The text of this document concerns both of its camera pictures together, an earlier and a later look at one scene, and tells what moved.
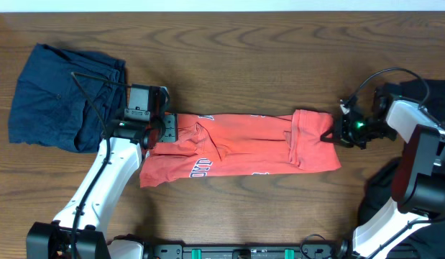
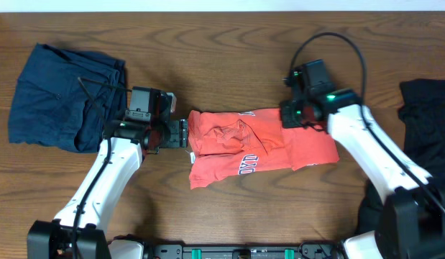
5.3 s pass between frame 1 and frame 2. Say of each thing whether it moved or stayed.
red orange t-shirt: moved
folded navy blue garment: stayed
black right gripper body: moved
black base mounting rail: stayed
